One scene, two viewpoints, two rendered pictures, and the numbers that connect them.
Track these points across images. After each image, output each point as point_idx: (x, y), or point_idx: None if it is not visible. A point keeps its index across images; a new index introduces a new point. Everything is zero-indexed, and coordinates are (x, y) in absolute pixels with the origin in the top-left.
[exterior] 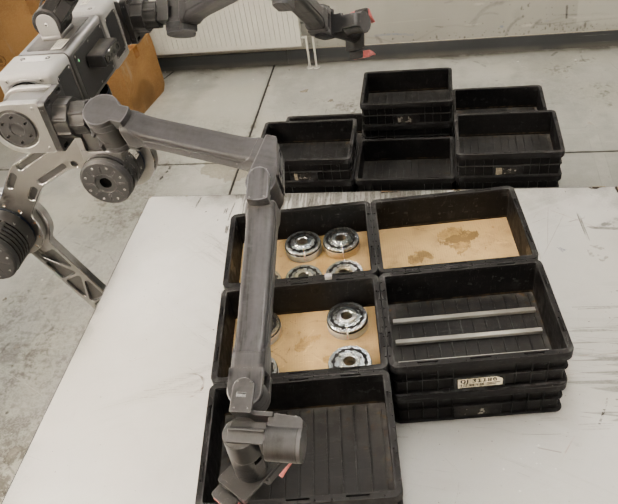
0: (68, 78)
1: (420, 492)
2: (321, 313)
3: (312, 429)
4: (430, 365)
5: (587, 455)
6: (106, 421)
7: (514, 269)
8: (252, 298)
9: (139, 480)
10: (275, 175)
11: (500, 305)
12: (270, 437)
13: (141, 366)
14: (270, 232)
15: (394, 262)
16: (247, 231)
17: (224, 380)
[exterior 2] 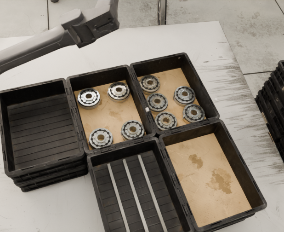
0: None
1: (53, 195)
2: (138, 118)
3: (62, 132)
4: (91, 176)
5: None
6: (74, 54)
7: (184, 217)
8: (13, 49)
9: (47, 76)
10: (81, 23)
11: (167, 216)
12: None
13: (106, 56)
14: (50, 39)
15: (187, 147)
16: (50, 29)
17: (67, 82)
